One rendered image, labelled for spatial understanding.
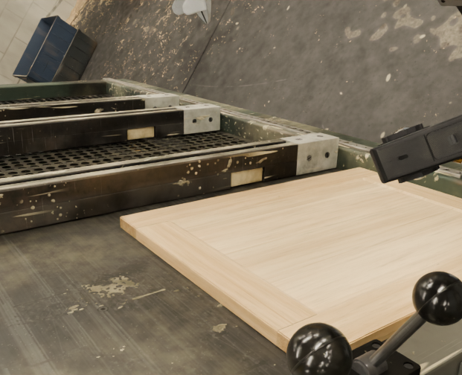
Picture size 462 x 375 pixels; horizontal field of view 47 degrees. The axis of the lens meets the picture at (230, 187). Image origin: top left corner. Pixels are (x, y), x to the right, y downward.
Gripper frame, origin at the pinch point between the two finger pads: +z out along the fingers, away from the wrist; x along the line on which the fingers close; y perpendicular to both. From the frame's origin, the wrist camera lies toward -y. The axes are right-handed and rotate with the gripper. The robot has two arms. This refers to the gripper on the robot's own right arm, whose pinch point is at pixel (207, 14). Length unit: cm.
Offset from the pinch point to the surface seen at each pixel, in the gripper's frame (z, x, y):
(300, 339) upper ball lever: -4, 69, 44
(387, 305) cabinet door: 21, 55, 26
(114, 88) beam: 40, -113, -13
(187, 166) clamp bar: 18.2, 7.9, 21.5
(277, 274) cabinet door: 19, 42, 31
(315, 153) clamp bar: 36.1, 8.2, -6.0
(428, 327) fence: 18, 62, 28
